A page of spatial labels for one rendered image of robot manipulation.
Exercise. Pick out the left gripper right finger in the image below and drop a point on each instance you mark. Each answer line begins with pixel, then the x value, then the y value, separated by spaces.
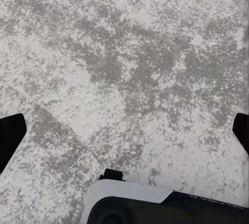
pixel 241 130

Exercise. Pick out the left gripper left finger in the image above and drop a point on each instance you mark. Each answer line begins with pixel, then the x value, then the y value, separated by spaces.
pixel 12 131

